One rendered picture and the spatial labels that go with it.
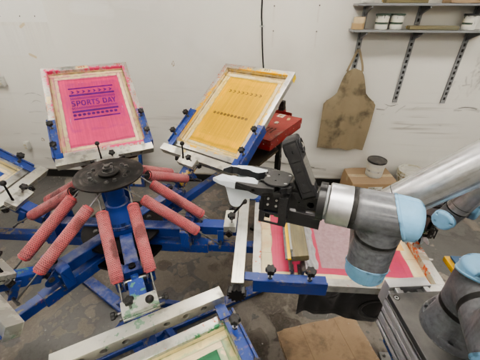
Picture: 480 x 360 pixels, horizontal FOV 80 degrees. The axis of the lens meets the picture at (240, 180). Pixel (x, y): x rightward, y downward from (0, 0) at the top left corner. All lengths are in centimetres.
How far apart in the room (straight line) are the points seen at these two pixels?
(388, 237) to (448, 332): 41
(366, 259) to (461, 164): 24
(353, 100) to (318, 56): 58
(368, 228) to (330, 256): 93
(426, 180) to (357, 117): 273
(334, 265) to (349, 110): 218
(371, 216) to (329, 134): 285
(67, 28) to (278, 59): 211
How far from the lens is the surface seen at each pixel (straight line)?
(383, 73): 336
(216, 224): 142
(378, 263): 58
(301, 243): 132
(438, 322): 90
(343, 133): 339
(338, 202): 51
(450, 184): 64
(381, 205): 51
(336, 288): 130
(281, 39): 309
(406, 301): 98
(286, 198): 51
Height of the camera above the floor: 197
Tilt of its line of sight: 32 degrees down
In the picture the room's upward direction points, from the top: straight up
